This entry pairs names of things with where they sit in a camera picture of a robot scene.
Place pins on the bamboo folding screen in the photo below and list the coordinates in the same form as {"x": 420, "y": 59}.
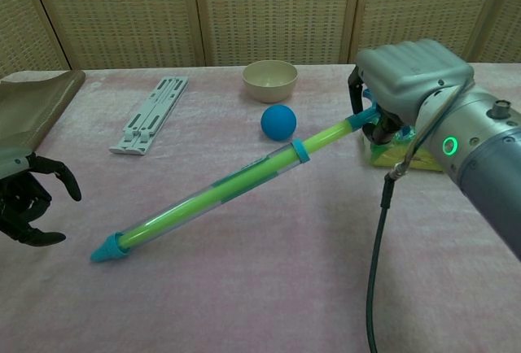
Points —
{"x": 277, "y": 11}

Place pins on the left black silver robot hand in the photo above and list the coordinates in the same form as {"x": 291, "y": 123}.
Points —
{"x": 24, "y": 202}

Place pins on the pink tablecloth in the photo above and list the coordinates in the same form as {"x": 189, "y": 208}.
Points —
{"x": 264, "y": 267}

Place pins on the white folding laptop stand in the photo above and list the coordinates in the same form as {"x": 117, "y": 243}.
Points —
{"x": 152, "y": 113}

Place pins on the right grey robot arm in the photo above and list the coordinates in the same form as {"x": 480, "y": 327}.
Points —
{"x": 488, "y": 153}

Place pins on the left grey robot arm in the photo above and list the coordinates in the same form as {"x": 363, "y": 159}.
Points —
{"x": 8, "y": 159}

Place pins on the beige bowl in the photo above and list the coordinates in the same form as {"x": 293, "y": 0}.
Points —
{"x": 269, "y": 84}

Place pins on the green and blue plastic tube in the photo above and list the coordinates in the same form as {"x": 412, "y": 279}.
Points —
{"x": 108, "y": 251}

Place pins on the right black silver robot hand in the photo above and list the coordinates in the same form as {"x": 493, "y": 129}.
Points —
{"x": 411, "y": 72}

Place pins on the blue ball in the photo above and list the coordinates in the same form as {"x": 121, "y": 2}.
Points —
{"x": 278, "y": 123}

